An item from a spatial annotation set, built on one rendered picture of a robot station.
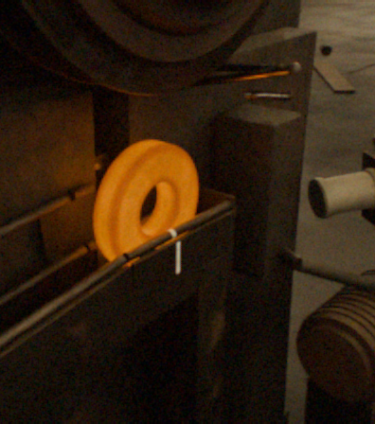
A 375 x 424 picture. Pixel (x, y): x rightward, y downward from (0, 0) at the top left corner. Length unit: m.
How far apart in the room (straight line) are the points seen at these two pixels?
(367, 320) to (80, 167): 0.46
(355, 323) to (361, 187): 0.19
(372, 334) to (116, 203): 0.43
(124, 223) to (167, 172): 0.08
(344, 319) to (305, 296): 1.09
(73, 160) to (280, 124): 0.29
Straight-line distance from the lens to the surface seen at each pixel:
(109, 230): 0.73
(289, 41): 1.10
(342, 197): 1.01
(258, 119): 0.92
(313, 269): 0.98
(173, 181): 0.79
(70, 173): 0.77
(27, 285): 0.73
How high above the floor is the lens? 1.05
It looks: 22 degrees down
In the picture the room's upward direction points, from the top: straight up
